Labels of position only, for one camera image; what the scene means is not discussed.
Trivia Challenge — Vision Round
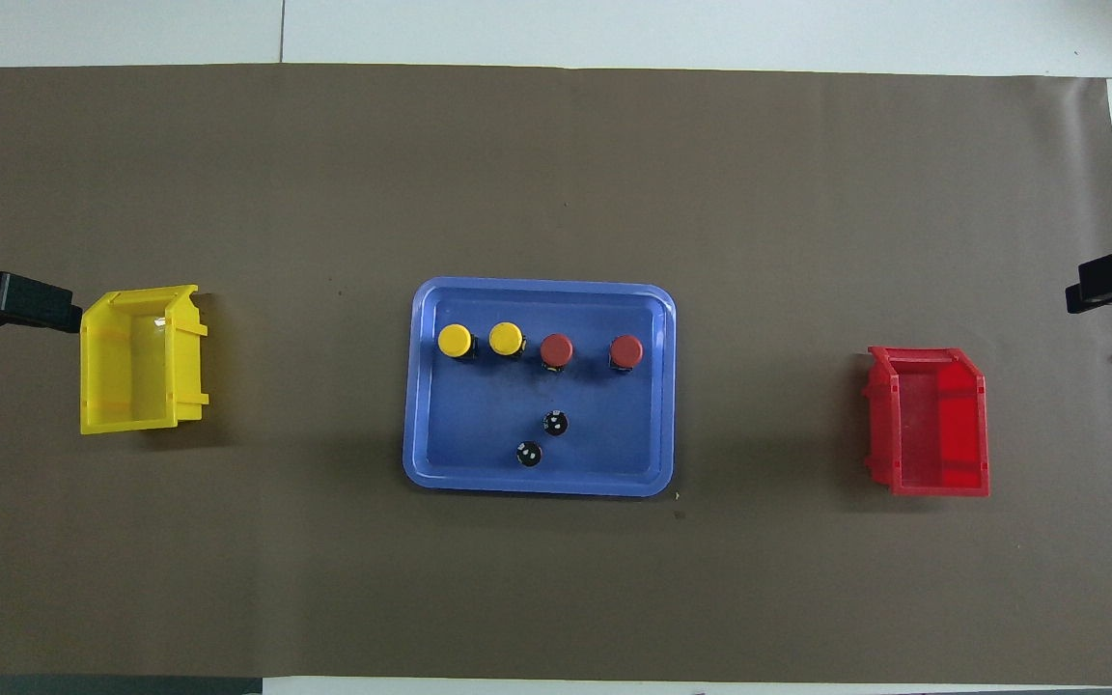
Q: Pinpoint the yellow push button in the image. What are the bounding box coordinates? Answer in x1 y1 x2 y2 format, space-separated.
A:
437 323 480 363
488 321 528 361

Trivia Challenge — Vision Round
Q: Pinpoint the yellow plastic storage bin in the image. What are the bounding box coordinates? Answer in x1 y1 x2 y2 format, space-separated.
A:
80 284 209 435

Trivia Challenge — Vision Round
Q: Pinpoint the red plastic storage bin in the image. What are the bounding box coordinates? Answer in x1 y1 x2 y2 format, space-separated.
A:
862 346 991 498

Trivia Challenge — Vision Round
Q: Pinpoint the brown paper table mat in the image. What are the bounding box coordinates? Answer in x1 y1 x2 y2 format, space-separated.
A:
0 64 1112 684

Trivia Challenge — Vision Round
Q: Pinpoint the blue plastic tray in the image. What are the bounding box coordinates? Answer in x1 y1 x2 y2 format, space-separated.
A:
403 277 678 498

